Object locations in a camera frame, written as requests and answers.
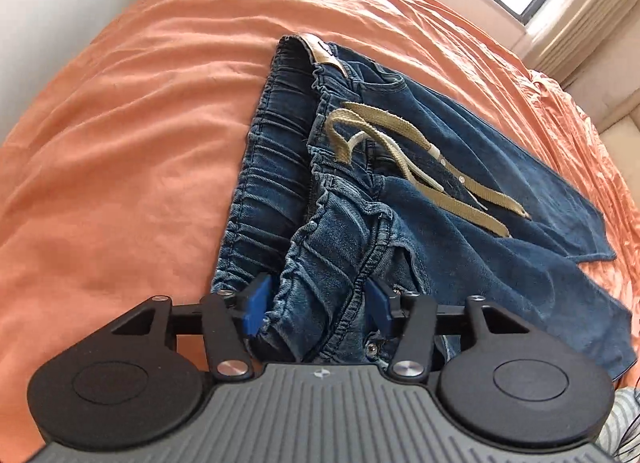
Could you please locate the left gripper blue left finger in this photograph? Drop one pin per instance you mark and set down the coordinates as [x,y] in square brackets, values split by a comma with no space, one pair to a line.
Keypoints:
[229,320]

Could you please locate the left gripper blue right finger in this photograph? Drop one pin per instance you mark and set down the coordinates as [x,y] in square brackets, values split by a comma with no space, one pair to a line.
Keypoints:
[411,319]

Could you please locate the blue denim jeans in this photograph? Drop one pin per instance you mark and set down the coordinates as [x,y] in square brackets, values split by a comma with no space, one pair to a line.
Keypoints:
[355,175]

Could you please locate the orange bed sheet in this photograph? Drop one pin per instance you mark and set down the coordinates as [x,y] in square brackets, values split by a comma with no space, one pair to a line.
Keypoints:
[116,182]

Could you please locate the grey striped shirt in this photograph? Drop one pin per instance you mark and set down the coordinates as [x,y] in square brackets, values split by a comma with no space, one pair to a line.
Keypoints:
[619,436]

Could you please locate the beige curtain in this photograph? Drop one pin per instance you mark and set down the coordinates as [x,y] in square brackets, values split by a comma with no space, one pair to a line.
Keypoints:
[563,34]

